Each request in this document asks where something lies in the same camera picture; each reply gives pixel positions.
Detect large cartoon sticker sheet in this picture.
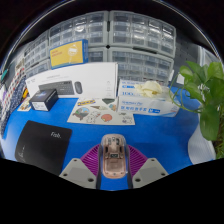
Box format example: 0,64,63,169
67,97,136,126

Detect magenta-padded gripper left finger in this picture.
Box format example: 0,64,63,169
59,143,103,190

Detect transparent pink computer mouse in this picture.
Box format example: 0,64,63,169
100,133,129,180

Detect small black product box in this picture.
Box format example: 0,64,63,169
29,88,59,112

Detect navy dotted fabric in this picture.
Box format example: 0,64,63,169
0,78,28,138

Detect cream latex glove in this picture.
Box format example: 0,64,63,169
134,80,164,99

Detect small cartoon sticker sheet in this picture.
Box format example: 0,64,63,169
17,97,33,112

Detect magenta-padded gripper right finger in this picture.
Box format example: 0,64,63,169
127,144,169,190

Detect white blue glove box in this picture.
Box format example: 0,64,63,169
116,79,181,118

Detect white red-dotted fabric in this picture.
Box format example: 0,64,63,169
0,61,27,118

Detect white keyboard mouse set box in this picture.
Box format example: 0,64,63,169
25,62,119,99

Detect black mouse pad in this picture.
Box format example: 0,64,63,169
14,119,73,176

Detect green potted plant white pot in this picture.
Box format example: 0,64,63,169
169,60,224,165

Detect yellow blue cardboard box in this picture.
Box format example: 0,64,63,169
49,39,90,69

